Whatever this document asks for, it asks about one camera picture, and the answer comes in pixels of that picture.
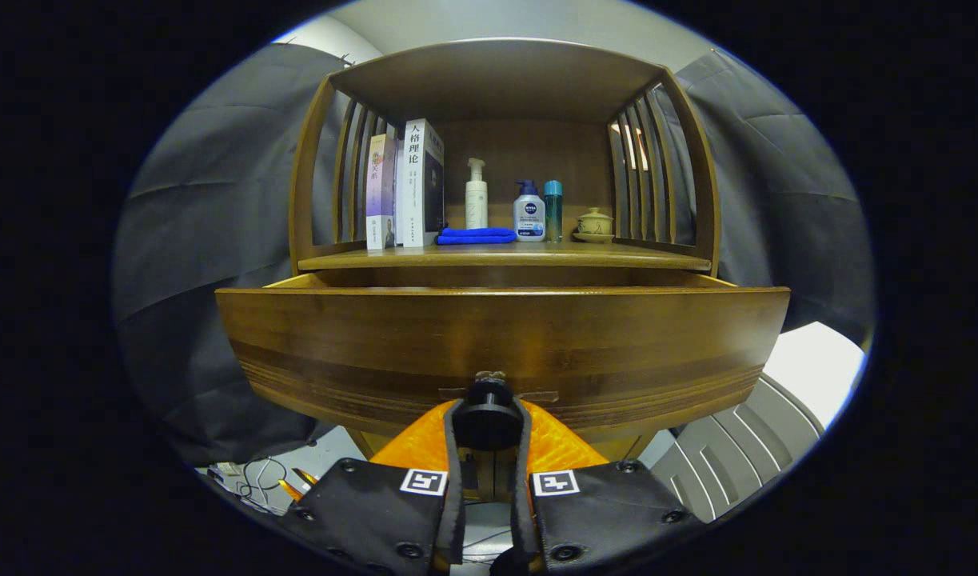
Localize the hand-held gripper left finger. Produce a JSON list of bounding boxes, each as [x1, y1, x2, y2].
[[285, 398, 467, 576]]

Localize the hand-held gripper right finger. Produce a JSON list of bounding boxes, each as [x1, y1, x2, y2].
[[511, 398, 705, 576]]

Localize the wooden drawer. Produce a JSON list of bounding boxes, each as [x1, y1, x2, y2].
[[215, 270, 792, 453]]

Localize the wooden countertop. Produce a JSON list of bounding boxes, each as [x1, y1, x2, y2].
[[297, 240, 713, 271]]

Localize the wooden cabinet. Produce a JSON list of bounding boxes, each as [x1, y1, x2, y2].
[[287, 36, 721, 505]]

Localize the grey ribbed plastic panel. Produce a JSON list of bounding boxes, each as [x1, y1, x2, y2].
[[649, 372, 825, 525]]

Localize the blue folded cloth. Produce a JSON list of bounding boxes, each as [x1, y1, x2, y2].
[[437, 226, 518, 246]]

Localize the white lotion bottle blue cap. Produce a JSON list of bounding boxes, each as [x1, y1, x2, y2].
[[513, 180, 547, 242]]

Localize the white pump bottle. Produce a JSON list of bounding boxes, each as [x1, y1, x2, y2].
[[465, 158, 489, 230]]

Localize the yellow lidded teacup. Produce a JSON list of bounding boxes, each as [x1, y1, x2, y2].
[[573, 207, 616, 244]]

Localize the teal bottle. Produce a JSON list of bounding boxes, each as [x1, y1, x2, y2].
[[543, 180, 564, 242]]

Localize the white book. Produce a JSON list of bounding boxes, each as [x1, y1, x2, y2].
[[394, 118, 445, 248]]

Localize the purple book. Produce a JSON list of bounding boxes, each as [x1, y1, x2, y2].
[[365, 133, 397, 251]]

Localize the white side table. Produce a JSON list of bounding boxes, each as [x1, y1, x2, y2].
[[764, 322, 867, 429]]

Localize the black cables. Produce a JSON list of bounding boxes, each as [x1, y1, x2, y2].
[[205, 454, 321, 514]]

